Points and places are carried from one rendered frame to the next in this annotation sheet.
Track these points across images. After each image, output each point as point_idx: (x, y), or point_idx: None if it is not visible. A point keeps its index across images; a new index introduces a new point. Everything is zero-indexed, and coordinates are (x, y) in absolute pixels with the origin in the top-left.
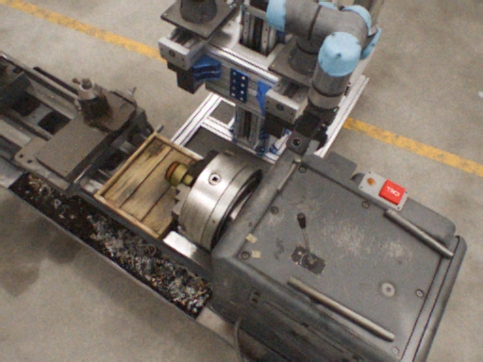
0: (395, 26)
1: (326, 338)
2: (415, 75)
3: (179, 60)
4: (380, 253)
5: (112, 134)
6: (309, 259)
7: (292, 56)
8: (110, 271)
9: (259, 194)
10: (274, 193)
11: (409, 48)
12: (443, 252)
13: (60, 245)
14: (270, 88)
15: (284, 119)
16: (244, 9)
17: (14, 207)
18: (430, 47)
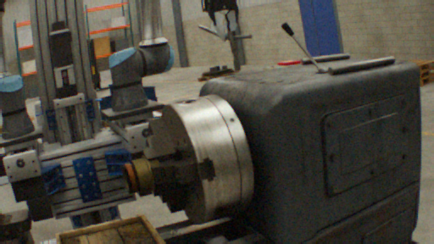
0: (119, 206)
1: (386, 108)
2: (167, 213)
3: (30, 166)
4: (331, 64)
5: (24, 230)
6: (319, 66)
7: (119, 102)
8: None
9: (234, 87)
10: (242, 80)
11: (143, 207)
12: (344, 54)
13: None
14: (118, 149)
15: None
16: (57, 107)
17: None
18: (154, 200)
